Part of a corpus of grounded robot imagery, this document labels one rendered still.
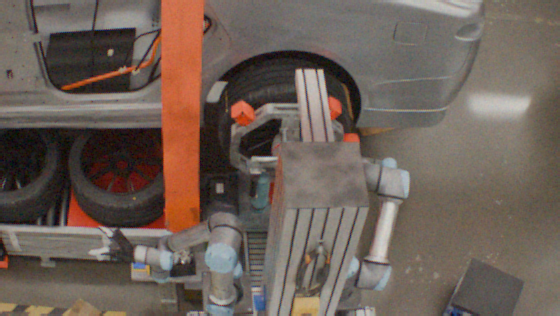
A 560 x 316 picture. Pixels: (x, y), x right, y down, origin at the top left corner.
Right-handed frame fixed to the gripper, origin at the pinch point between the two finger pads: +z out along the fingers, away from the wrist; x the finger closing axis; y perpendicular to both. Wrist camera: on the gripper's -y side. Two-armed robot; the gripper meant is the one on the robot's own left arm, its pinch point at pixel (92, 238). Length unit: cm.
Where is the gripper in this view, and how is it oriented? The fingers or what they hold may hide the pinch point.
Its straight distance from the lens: 327.7
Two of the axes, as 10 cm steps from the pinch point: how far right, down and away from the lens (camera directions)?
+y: -1.0, 7.2, 6.9
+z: -9.8, -1.9, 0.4
